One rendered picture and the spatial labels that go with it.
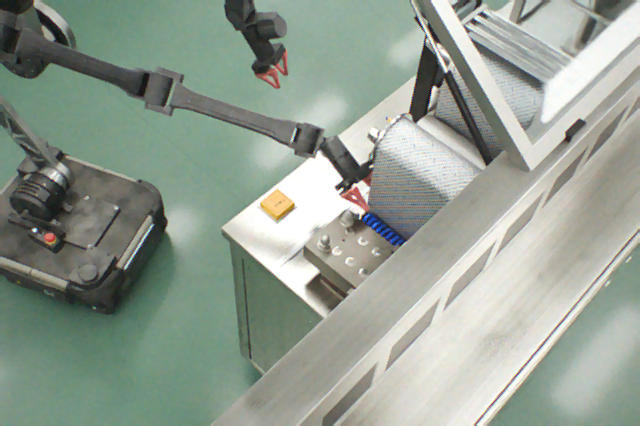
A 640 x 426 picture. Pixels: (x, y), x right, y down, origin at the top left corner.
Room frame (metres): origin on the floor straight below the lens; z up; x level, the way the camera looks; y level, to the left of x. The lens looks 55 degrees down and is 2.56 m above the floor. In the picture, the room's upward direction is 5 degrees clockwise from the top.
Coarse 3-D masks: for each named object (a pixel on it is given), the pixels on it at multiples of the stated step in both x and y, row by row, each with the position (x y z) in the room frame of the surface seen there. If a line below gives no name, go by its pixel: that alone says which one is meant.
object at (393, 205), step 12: (372, 180) 1.10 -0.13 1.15; (384, 180) 1.08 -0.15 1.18; (372, 192) 1.10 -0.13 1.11; (384, 192) 1.08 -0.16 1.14; (396, 192) 1.06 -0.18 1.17; (408, 192) 1.04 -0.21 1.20; (372, 204) 1.10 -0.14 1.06; (384, 204) 1.07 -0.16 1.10; (396, 204) 1.05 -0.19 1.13; (408, 204) 1.03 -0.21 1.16; (420, 204) 1.01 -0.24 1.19; (384, 216) 1.07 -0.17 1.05; (396, 216) 1.05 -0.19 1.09; (408, 216) 1.03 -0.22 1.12; (420, 216) 1.01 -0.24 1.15; (432, 216) 0.99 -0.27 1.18; (396, 228) 1.04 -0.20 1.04; (408, 228) 1.02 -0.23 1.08; (420, 228) 1.00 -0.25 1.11
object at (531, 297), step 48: (624, 144) 1.03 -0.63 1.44; (576, 192) 0.89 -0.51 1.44; (624, 192) 0.90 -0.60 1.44; (528, 240) 0.77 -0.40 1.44; (576, 240) 0.78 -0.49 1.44; (624, 240) 0.78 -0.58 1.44; (480, 288) 0.65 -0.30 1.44; (528, 288) 0.66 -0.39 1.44; (576, 288) 0.67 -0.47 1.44; (432, 336) 0.55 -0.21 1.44; (480, 336) 0.56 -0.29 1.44; (528, 336) 0.57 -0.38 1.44; (384, 384) 0.46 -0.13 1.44; (432, 384) 0.47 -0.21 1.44; (480, 384) 0.47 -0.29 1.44
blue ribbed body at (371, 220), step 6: (366, 216) 1.07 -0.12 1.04; (372, 216) 1.08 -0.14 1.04; (372, 222) 1.06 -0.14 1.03; (378, 222) 1.06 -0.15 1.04; (372, 228) 1.04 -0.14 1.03; (378, 228) 1.04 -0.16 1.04; (384, 228) 1.05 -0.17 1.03; (390, 228) 1.04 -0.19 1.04; (384, 234) 1.03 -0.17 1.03; (390, 234) 1.02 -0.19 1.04; (396, 234) 1.03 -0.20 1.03; (396, 240) 1.01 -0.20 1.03; (402, 240) 1.01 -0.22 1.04
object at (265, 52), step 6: (264, 42) 1.54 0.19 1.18; (252, 48) 1.53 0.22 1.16; (258, 48) 1.53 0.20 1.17; (264, 48) 1.53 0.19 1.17; (270, 48) 1.54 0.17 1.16; (276, 48) 1.56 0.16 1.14; (258, 54) 1.52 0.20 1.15; (264, 54) 1.52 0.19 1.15; (270, 54) 1.53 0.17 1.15; (276, 54) 1.54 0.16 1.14; (258, 60) 1.53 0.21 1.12; (264, 60) 1.52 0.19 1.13; (270, 60) 1.51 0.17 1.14; (252, 66) 1.51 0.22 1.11; (258, 66) 1.50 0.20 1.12; (264, 66) 1.49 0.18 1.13; (270, 66) 1.49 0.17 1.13
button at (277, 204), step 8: (272, 192) 1.21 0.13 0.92; (280, 192) 1.21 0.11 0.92; (264, 200) 1.18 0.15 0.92; (272, 200) 1.18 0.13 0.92; (280, 200) 1.19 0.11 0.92; (288, 200) 1.19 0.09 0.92; (264, 208) 1.16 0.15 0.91; (272, 208) 1.16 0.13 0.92; (280, 208) 1.16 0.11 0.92; (288, 208) 1.17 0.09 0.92; (272, 216) 1.14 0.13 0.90; (280, 216) 1.14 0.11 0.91
